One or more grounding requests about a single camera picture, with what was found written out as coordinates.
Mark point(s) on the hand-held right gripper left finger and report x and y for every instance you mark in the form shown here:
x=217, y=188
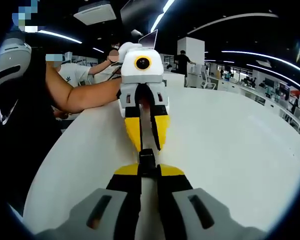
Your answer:
x=90, y=215

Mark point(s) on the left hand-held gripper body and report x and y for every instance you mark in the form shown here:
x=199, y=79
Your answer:
x=130, y=71

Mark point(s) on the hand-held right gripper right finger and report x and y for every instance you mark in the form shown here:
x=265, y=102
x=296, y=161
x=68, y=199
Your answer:
x=202, y=215

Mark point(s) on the black socket plastic buckle part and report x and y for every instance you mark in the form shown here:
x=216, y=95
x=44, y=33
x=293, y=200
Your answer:
x=147, y=170

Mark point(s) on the white office chair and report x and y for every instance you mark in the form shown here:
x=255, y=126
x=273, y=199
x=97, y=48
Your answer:
x=210, y=81

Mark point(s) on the white ceiling air conditioner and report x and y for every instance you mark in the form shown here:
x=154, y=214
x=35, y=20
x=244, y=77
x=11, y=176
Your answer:
x=95, y=13

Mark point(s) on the white office desk row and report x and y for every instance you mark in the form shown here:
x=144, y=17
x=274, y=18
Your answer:
x=265, y=100

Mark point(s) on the white grey chest device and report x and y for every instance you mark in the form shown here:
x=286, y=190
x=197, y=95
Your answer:
x=10, y=57

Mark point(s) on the red wall banner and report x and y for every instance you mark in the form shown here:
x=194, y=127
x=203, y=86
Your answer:
x=293, y=92

